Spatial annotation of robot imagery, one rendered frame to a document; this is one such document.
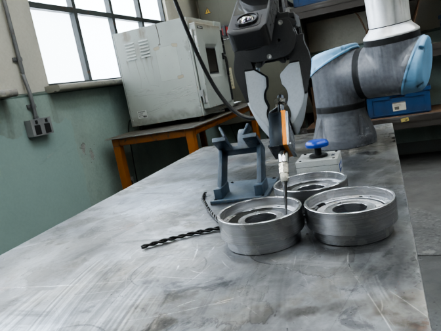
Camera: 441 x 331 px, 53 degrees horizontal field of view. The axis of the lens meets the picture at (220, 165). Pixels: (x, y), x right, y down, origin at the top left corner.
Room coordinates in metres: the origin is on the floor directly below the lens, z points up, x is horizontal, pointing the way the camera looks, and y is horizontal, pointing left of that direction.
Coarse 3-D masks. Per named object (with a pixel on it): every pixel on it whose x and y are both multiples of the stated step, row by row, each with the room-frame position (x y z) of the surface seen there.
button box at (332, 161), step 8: (328, 152) 0.77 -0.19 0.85; (336, 152) 0.76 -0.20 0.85; (304, 160) 0.74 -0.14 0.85; (312, 160) 0.73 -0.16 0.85; (320, 160) 0.72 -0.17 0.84; (328, 160) 0.72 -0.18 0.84; (336, 160) 0.71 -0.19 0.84; (304, 168) 0.73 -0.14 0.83; (312, 168) 0.73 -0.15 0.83; (320, 168) 0.72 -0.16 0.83; (328, 168) 0.72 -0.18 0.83; (336, 168) 0.71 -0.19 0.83
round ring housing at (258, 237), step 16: (224, 208) 0.55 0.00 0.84; (240, 208) 0.57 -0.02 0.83; (256, 208) 0.57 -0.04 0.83; (288, 208) 0.54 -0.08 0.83; (224, 224) 0.50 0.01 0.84; (240, 224) 0.48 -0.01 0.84; (256, 224) 0.47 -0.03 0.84; (272, 224) 0.47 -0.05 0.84; (288, 224) 0.48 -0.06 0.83; (224, 240) 0.50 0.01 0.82; (240, 240) 0.48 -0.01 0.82; (256, 240) 0.47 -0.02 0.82; (272, 240) 0.47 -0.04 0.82; (288, 240) 0.49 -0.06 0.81
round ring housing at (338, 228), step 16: (320, 192) 0.55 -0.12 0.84; (336, 192) 0.55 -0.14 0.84; (352, 192) 0.55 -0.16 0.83; (368, 192) 0.53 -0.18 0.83; (384, 192) 0.51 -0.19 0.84; (304, 208) 0.50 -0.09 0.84; (336, 208) 0.52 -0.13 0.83; (352, 208) 0.52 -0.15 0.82; (368, 208) 0.49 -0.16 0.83; (384, 208) 0.45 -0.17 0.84; (320, 224) 0.47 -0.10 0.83; (336, 224) 0.46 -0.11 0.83; (352, 224) 0.45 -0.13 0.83; (368, 224) 0.45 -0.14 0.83; (384, 224) 0.45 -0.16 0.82; (320, 240) 0.48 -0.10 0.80; (336, 240) 0.46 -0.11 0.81; (352, 240) 0.46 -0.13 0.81; (368, 240) 0.45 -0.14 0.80
